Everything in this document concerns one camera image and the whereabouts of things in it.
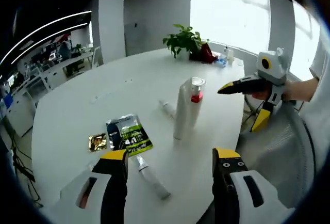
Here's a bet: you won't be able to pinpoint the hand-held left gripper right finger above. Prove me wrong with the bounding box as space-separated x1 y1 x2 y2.
212 148 281 224

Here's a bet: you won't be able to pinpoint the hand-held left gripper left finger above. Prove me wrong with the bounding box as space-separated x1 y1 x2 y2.
59 149 129 224

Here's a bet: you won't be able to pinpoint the gold foil skincare sachet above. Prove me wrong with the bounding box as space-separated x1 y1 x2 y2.
88 133 109 153

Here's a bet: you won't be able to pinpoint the white red-collared skincare bottle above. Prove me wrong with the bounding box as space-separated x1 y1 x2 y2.
186 76 207 129

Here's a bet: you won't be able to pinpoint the green black skincare sachet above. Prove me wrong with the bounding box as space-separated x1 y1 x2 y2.
105 114 154 157

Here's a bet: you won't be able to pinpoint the white skincare tube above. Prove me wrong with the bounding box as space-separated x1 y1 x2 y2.
173 79 193 141

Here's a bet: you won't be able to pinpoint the person's right hand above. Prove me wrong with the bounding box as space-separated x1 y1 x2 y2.
251 81 300 104

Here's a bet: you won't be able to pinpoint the blue white packet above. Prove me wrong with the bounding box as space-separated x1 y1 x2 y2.
214 55 229 68

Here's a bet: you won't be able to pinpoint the person's white shirt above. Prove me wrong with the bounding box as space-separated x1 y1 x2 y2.
299 34 330 175

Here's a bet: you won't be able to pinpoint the green plant in red pot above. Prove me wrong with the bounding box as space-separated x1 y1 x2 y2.
162 24 218 63

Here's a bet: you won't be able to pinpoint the white office desks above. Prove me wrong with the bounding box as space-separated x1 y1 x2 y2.
4 51 94 138

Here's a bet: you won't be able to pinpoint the blue box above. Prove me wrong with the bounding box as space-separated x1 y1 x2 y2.
3 92 14 107

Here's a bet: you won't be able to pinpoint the ceiling light strip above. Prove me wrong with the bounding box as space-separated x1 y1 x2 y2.
0 10 93 63
0 22 91 76

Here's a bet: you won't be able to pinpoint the black floor cables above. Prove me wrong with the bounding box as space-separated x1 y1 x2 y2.
9 135 41 205

